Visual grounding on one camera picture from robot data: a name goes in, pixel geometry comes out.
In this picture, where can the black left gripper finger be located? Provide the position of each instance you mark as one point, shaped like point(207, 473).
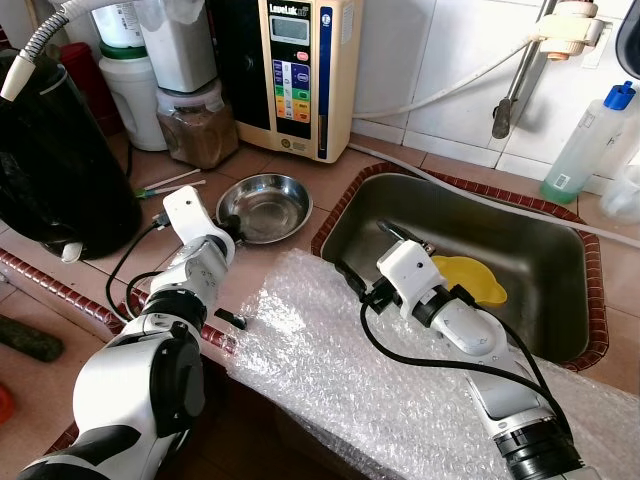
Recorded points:
point(234, 234)

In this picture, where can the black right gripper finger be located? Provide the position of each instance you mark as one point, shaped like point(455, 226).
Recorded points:
point(405, 235)
point(350, 278)

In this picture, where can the yellow plastic bowl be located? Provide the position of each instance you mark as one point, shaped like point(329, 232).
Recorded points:
point(475, 280)

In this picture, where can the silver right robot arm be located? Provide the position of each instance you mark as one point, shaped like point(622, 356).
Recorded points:
point(470, 335)

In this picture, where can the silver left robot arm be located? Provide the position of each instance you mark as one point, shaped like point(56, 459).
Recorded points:
point(130, 380)

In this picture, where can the white straw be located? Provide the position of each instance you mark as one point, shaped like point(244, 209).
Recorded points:
point(170, 179)
point(175, 187)

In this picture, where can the jar with brown powder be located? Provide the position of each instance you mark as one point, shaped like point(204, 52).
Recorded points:
point(198, 140)

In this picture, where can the clear bubble wrap sheet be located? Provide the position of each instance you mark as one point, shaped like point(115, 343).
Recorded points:
point(380, 400)

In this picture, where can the steel sink basin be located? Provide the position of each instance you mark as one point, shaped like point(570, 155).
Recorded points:
point(540, 240)

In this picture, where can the thin white tube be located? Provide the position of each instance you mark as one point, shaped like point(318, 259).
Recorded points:
point(450, 90)

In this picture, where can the beige water ionizer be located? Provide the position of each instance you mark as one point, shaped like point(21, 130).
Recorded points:
point(335, 90)

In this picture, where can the white jar with green lid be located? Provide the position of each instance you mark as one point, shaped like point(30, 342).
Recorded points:
point(130, 100)

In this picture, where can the black kettle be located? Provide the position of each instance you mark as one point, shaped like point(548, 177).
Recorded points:
point(55, 170)

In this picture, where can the clear bottle with blue cap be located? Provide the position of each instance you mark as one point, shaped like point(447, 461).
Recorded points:
point(585, 150)

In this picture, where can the red container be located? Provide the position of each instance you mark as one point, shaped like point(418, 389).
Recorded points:
point(85, 85)

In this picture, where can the clear cup with toothbrushes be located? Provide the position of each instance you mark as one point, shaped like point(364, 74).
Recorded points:
point(622, 200)

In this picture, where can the dark green cucumber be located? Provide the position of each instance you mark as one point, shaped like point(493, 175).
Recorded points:
point(30, 340)

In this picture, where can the small red object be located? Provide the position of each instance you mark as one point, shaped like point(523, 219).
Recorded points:
point(5, 405)

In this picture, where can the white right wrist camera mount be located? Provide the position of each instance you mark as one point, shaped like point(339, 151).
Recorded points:
point(405, 272)

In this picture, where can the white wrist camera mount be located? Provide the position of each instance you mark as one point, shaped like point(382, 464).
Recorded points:
point(185, 215)
point(405, 272)

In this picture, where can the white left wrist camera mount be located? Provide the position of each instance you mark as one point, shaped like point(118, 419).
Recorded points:
point(185, 215)

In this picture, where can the beige wall tap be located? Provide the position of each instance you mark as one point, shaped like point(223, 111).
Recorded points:
point(570, 30)

